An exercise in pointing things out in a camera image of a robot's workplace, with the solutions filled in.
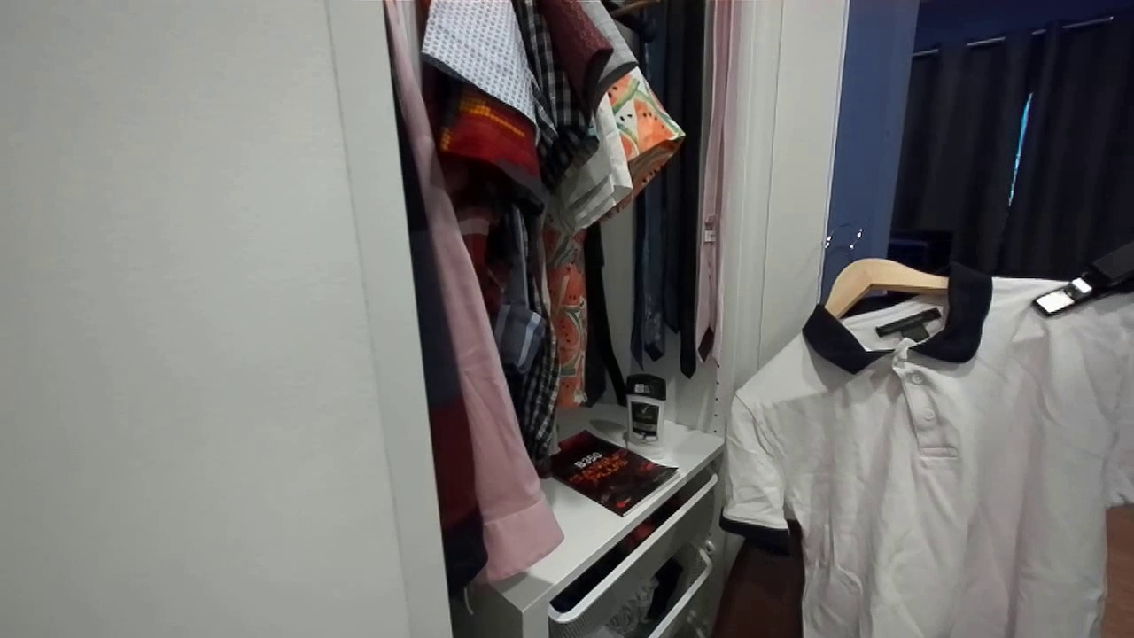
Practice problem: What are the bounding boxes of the red orange shirt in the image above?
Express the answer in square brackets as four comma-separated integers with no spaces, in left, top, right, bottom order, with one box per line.
[435,80,548,181]

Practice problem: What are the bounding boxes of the dark red book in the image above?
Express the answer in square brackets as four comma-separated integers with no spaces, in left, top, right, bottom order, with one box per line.
[547,429,679,516]

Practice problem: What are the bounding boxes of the maroon shirt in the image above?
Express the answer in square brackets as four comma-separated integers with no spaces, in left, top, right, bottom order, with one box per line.
[540,0,619,116]

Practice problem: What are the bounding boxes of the white wardrobe side panel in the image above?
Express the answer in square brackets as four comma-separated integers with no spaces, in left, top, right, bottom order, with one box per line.
[712,0,853,410]

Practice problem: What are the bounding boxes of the orange watermelon print shirt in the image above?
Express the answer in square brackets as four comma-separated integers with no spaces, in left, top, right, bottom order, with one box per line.
[540,69,688,416]

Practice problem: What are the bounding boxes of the dark hanging garments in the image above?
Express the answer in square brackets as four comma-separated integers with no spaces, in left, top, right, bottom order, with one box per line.
[631,0,712,384]

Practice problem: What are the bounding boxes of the dark curtain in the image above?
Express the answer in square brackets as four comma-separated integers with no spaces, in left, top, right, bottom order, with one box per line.
[892,47,1024,271]
[1020,11,1134,280]

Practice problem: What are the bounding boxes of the black monitor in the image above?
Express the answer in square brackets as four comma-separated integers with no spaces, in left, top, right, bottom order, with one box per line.
[885,227,956,274]

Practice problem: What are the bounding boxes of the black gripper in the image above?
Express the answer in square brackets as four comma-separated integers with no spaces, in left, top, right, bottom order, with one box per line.
[1030,239,1134,318]

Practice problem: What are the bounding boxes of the white dotted shirt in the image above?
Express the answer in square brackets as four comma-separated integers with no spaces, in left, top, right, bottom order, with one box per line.
[417,0,544,124]

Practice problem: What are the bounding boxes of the white polo shirt black collar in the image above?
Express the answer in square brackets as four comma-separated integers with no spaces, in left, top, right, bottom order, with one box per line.
[717,260,1134,638]

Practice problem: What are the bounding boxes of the small black white box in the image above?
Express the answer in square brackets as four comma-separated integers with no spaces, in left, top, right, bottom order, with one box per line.
[619,373,672,447]

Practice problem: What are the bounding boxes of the plain white grey shirt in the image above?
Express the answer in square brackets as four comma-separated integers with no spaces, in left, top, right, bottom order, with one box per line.
[552,100,639,239]

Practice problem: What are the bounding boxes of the white wardrobe door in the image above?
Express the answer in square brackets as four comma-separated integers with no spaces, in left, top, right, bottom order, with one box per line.
[0,0,457,638]

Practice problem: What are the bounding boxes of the pink long shirt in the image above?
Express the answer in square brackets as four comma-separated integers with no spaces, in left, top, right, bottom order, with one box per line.
[384,0,567,586]

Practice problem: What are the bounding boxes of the pink striped garment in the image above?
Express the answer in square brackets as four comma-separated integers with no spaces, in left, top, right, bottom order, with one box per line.
[692,0,743,364]

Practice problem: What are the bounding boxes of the white drawer unit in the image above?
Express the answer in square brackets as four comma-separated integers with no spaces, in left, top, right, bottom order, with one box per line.
[453,402,731,638]

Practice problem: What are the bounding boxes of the light wooden clothes hanger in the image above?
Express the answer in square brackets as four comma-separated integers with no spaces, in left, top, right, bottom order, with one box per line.
[818,256,952,321]

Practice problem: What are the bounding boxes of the small black object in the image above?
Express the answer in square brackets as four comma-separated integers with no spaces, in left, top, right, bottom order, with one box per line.
[642,552,688,611]

